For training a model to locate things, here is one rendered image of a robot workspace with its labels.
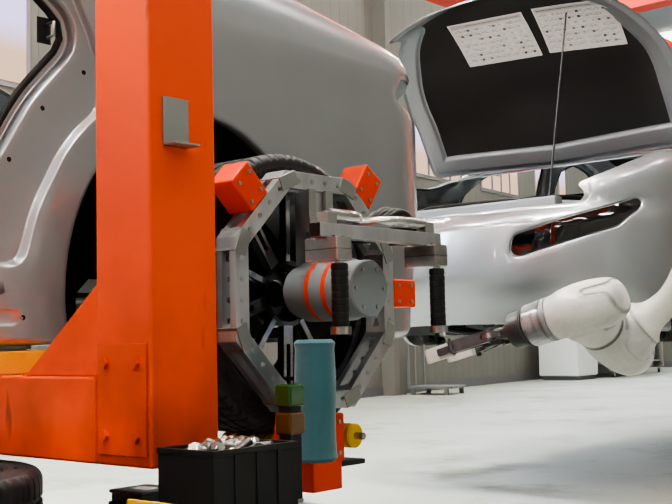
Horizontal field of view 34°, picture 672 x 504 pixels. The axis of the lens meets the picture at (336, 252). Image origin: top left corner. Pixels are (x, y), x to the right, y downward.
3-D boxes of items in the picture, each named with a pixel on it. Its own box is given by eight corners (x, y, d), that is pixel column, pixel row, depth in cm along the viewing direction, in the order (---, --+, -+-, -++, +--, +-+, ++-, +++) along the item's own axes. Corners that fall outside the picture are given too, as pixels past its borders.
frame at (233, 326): (377, 402, 274) (372, 187, 278) (398, 403, 269) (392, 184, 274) (216, 417, 233) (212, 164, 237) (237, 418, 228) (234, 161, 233)
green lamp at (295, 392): (289, 405, 201) (289, 383, 201) (305, 406, 198) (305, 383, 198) (274, 406, 198) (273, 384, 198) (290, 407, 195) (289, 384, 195)
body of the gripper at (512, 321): (533, 308, 228) (495, 321, 233) (514, 308, 221) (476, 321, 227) (543, 343, 226) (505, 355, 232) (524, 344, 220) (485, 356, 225)
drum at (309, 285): (321, 322, 260) (320, 263, 261) (391, 319, 246) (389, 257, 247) (280, 322, 250) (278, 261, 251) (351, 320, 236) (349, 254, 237)
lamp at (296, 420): (290, 433, 200) (289, 411, 201) (306, 433, 198) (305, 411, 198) (274, 434, 197) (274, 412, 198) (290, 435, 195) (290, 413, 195)
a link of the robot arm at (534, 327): (537, 296, 218) (511, 305, 222) (549, 340, 216) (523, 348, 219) (556, 297, 226) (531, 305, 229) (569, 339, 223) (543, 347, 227)
